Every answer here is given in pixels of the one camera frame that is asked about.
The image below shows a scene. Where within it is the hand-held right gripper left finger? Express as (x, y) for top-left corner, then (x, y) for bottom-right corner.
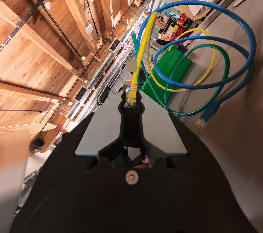
(75, 90), (127, 157)

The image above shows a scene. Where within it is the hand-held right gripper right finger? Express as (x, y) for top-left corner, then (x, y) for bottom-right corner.
(140, 93), (188, 158)

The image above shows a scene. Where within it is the yellow ethernet cable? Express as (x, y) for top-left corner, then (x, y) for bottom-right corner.
(125, 12), (217, 107)

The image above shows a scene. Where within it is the green ethernet cable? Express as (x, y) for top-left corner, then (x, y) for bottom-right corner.
(131, 31), (230, 116)

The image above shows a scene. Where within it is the green plastic bin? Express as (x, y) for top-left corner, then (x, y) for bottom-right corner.
(141, 46), (192, 107)

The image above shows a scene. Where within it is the mannequin head with white cap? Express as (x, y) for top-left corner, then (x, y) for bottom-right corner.
(156, 33), (171, 44)

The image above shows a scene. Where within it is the red workbench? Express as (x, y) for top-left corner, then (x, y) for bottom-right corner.
(174, 12), (193, 36)

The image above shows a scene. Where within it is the blue ethernet cable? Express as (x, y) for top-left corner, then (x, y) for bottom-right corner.
(137, 0), (257, 129)

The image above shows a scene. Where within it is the silver ventilation duct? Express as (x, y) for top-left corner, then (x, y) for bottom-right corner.
(65, 0), (156, 119)

